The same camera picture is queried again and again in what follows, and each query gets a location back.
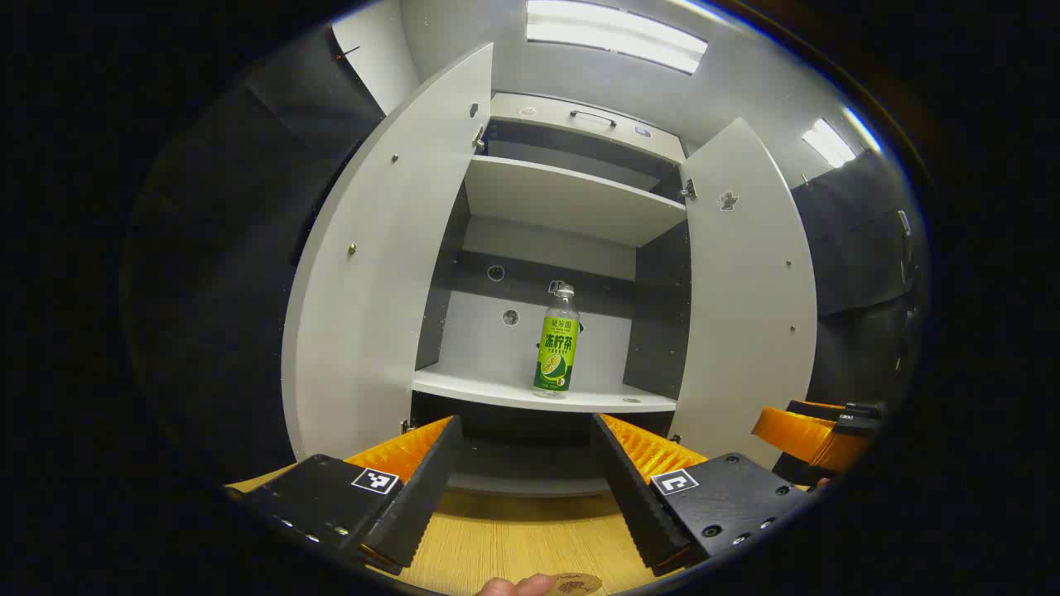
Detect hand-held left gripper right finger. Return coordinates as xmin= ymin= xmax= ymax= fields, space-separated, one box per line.
xmin=590 ymin=412 xmax=819 ymax=579

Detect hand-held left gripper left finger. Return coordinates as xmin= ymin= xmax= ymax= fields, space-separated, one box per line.
xmin=224 ymin=416 xmax=465 ymax=576

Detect round cork coaster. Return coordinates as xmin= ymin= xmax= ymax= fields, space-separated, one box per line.
xmin=542 ymin=572 xmax=605 ymax=596

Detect white cabinet door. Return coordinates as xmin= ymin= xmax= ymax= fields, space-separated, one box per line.
xmin=282 ymin=41 xmax=495 ymax=463
xmin=676 ymin=116 xmax=819 ymax=469

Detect green label bottle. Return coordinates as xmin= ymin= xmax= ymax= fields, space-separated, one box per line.
xmin=532 ymin=281 xmax=581 ymax=400

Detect white cabinet shelf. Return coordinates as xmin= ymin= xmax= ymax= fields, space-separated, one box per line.
xmin=464 ymin=156 xmax=688 ymax=248
xmin=412 ymin=368 xmax=678 ymax=414

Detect white cabinet drawer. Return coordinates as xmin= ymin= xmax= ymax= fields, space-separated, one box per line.
xmin=489 ymin=91 xmax=687 ymax=165

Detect small ceiling light panel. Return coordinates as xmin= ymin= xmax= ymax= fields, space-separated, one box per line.
xmin=802 ymin=118 xmax=858 ymax=170

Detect black backdrop cloth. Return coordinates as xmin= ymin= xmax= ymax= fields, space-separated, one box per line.
xmin=123 ymin=25 xmax=922 ymax=489

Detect large ceiling light panel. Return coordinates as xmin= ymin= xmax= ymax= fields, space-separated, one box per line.
xmin=526 ymin=0 xmax=710 ymax=75

